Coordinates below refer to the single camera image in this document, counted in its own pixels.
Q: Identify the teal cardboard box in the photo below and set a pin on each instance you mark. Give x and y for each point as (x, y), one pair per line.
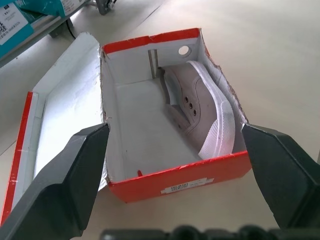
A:
(12, 22)

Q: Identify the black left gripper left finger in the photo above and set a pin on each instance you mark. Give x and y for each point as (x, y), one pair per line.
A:
(62, 185)

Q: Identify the grey caster wheel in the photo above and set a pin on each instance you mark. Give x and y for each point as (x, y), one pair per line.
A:
(106, 6)

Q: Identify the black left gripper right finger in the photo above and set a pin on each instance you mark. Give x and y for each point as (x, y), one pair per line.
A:
(282, 172)

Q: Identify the grey metal shelf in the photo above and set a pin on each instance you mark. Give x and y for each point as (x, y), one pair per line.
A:
(37, 32)

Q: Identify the grey canvas sneaker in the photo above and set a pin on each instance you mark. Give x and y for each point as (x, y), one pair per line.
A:
(200, 105)

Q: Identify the red shoebox lid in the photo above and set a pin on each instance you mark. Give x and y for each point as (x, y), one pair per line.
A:
(57, 105)

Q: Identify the red cardboard shoebox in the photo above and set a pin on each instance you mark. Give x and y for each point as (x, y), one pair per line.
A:
(140, 130)

